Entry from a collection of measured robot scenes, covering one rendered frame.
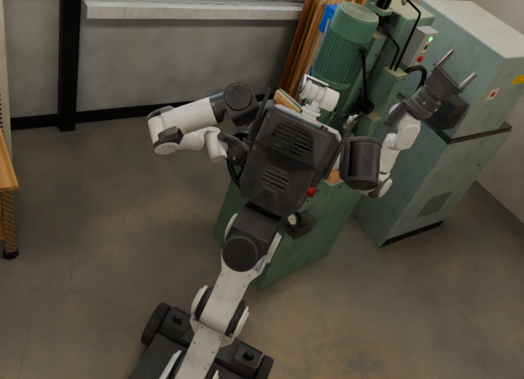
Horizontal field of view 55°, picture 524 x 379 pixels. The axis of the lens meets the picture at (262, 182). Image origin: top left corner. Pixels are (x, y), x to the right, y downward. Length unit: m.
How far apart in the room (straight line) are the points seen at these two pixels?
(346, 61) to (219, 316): 1.11
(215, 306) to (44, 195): 1.51
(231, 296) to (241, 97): 0.70
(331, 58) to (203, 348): 1.24
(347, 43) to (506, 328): 2.14
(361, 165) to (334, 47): 0.68
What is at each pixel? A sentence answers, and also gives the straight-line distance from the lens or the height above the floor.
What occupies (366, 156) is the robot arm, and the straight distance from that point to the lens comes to 1.56.
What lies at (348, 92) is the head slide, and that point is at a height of 1.15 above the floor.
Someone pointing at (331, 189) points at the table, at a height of 0.88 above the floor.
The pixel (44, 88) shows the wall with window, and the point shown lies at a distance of 3.34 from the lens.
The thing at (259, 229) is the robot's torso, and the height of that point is 1.08.
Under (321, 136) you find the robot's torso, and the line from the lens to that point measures 1.41.
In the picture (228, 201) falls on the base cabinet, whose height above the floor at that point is 0.32.
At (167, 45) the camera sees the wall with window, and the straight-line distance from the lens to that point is 3.44.
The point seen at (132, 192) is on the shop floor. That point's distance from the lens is 3.09.
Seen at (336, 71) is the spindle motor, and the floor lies 1.28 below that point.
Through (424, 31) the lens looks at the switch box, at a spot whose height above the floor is 1.48.
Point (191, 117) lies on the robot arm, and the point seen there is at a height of 1.25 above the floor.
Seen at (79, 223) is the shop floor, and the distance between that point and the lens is 2.90.
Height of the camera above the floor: 2.17
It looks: 40 degrees down
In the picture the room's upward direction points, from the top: 21 degrees clockwise
